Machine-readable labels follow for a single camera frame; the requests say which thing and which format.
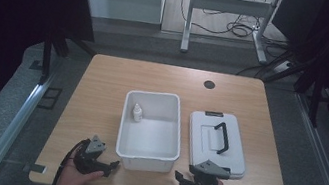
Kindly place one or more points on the white plastic storage box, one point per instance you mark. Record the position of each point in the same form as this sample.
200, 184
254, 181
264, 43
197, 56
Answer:
150, 134

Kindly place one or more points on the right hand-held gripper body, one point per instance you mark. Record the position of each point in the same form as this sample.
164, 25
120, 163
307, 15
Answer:
205, 182

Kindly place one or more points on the black stand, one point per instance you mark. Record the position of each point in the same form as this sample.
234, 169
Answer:
315, 97
46, 59

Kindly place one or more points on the dark round table grommet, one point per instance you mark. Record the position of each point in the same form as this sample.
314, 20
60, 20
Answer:
209, 84

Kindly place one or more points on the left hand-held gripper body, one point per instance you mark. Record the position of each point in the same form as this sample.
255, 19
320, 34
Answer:
86, 160

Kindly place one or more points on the white power strip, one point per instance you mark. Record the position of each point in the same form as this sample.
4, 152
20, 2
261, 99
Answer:
284, 67

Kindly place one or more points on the small white dropper bottle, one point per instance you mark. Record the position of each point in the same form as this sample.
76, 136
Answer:
137, 113

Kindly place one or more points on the person's left hand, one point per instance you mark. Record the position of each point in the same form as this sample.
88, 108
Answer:
73, 178

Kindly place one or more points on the white metal desk frame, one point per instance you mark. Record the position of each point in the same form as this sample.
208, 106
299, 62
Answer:
228, 4

